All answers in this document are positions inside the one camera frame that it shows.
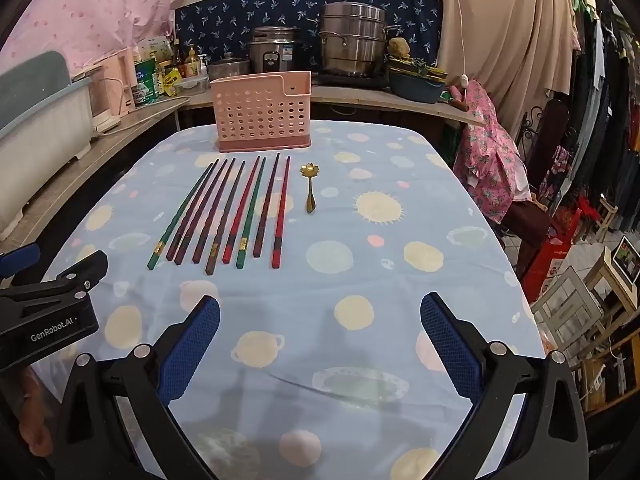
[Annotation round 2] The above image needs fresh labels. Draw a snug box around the green chopstick gold band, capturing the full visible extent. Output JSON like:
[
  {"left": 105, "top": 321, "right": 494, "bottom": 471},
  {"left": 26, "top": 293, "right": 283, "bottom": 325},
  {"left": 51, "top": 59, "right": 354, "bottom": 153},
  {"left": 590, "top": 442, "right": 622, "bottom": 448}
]
[{"left": 235, "top": 158, "right": 266, "bottom": 270}]

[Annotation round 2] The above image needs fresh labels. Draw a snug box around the person's left hand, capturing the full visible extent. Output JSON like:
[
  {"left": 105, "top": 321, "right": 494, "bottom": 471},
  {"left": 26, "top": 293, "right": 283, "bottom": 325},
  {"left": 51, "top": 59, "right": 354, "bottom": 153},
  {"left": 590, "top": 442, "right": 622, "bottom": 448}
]
[{"left": 18, "top": 367, "right": 53, "bottom": 457}]

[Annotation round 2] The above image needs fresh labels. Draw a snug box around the green chopstick far left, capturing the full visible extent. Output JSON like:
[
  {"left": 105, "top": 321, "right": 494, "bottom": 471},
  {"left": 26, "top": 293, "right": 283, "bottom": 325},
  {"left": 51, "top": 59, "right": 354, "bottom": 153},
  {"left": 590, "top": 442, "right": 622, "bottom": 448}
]
[{"left": 146, "top": 162, "right": 217, "bottom": 271}]

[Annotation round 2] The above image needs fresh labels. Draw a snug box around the white wooden stool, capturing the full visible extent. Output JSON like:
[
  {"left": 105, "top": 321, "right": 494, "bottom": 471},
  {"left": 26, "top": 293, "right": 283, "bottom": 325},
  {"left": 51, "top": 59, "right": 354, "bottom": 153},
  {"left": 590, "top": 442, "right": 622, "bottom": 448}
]
[{"left": 530, "top": 266, "right": 602, "bottom": 361}]

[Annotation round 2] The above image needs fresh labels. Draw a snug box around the brown chopstick gold band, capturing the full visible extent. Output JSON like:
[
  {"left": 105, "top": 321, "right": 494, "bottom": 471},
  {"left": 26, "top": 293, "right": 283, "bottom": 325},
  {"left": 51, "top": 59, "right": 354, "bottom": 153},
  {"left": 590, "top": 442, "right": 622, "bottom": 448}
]
[{"left": 205, "top": 155, "right": 262, "bottom": 276}]

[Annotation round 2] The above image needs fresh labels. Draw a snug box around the dark maroon chopstick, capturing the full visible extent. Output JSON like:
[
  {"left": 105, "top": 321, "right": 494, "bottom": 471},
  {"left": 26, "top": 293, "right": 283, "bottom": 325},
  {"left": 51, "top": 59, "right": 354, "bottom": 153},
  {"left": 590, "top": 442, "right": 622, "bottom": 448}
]
[
  {"left": 166, "top": 160, "right": 227, "bottom": 266},
  {"left": 253, "top": 154, "right": 280, "bottom": 258}
]

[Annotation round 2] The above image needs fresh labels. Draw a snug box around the white plastic storage box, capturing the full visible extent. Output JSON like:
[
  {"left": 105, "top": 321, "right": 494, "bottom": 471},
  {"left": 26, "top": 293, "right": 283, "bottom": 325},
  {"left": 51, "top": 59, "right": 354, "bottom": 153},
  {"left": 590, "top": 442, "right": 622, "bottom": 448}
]
[{"left": 0, "top": 51, "right": 94, "bottom": 240}]

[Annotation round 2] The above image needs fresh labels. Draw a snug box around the red chopstick black band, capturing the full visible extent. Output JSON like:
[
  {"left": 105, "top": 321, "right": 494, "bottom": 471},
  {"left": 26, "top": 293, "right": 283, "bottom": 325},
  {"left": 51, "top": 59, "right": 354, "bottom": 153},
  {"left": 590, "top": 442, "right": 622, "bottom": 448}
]
[{"left": 222, "top": 156, "right": 260, "bottom": 264}]

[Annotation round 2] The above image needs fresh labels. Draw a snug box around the pink small appliance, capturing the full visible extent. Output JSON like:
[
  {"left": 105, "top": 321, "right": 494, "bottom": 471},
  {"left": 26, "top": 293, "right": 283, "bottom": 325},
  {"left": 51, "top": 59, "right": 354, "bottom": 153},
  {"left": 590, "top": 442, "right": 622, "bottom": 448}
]
[{"left": 72, "top": 49, "right": 137, "bottom": 134}]

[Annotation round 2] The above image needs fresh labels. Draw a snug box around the red chopstick far right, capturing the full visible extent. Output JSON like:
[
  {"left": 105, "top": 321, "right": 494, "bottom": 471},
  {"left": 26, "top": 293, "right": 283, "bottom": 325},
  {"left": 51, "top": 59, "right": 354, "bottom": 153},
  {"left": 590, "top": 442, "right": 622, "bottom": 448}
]
[{"left": 271, "top": 156, "right": 291, "bottom": 269}]

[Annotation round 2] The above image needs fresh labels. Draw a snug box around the green food package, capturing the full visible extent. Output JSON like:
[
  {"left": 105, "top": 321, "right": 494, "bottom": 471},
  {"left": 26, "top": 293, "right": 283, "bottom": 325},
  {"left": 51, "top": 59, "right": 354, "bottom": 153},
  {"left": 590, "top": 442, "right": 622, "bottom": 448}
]
[{"left": 132, "top": 58, "right": 157, "bottom": 106}]

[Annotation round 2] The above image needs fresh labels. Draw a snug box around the light blue patterned tablecloth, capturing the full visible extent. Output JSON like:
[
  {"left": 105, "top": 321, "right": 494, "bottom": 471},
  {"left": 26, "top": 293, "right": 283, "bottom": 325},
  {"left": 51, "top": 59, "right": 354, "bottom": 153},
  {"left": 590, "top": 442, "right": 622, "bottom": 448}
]
[{"left": 35, "top": 122, "right": 542, "bottom": 479}]

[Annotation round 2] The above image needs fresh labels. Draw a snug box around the yellow condiment bottle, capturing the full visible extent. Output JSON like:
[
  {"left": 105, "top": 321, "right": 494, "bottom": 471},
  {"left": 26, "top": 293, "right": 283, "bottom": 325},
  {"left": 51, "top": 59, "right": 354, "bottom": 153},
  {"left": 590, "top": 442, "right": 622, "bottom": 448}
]
[{"left": 183, "top": 47, "right": 200, "bottom": 78}]

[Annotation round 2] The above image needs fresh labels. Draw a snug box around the gold flower spoon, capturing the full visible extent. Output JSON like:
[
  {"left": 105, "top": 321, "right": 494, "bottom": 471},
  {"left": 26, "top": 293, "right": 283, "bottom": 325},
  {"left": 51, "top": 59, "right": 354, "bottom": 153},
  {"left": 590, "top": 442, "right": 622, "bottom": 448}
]
[{"left": 299, "top": 162, "right": 319, "bottom": 214}]

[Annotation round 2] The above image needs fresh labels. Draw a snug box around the pink perforated utensil holder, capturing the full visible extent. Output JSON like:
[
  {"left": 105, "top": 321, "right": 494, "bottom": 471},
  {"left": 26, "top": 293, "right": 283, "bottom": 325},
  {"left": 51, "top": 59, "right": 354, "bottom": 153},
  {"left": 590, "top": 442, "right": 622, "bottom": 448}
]
[{"left": 210, "top": 70, "right": 311, "bottom": 153}]

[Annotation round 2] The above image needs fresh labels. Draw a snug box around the pink floral garment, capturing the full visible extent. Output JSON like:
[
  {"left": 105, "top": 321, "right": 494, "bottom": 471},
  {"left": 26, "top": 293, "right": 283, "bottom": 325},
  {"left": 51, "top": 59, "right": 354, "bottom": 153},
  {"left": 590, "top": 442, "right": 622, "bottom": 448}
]
[{"left": 454, "top": 79, "right": 532, "bottom": 224}]

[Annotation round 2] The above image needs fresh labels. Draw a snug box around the pink dotted hanging cloth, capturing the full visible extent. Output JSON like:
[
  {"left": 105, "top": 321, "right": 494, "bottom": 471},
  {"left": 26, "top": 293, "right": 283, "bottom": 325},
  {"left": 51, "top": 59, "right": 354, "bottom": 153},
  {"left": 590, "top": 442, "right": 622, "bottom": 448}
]
[{"left": 1, "top": 0, "right": 178, "bottom": 74}]

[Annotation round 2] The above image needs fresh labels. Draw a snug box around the small pot glass lid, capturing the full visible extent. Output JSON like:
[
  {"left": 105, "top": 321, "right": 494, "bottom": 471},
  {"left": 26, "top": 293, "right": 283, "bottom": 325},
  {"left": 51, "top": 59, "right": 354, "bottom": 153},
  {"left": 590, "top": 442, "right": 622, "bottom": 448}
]
[{"left": 207, "top": 52, "right": 250, "bottom": 80}]

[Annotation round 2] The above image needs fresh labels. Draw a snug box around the navy floral backsplash cloth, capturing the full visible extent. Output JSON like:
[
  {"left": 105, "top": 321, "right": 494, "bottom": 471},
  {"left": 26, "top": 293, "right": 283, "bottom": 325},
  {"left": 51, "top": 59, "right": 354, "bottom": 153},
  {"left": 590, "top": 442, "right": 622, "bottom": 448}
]
[{"left": 176, "top": 0, "right": 444, "bottom": 73}]

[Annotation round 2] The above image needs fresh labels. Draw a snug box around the silver rice cooker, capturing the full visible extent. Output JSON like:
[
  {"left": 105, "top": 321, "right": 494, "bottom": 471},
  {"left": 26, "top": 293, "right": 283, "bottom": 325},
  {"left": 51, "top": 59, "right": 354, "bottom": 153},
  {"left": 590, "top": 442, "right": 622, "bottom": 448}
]
[{"left": 248, "top": 26, "right": 302, "bottom": 74}]

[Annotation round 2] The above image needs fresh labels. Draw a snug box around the dark teal basin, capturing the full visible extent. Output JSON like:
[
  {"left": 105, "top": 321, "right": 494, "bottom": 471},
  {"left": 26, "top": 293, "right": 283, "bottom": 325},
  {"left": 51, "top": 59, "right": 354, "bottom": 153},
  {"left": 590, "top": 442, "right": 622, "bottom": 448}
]
[{"left": 387, "top": 56, "right": 447, "bottom": 104}]

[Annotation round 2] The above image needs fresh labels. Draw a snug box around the large stainless steel steamer pot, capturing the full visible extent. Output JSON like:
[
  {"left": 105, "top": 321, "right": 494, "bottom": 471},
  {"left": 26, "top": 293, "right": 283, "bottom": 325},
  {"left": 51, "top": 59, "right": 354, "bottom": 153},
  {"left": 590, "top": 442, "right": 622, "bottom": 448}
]
[{"left": 319, "top": 1, "right": 397, "bottom": 78}]

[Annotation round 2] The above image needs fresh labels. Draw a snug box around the beige hanging curtain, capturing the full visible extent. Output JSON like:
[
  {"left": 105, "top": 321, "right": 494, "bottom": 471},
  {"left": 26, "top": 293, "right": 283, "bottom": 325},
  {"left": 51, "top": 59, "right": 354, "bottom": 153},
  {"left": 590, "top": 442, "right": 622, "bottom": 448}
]
[{"left": 437, "top": 0, "right": 574, "bottom": 134}]

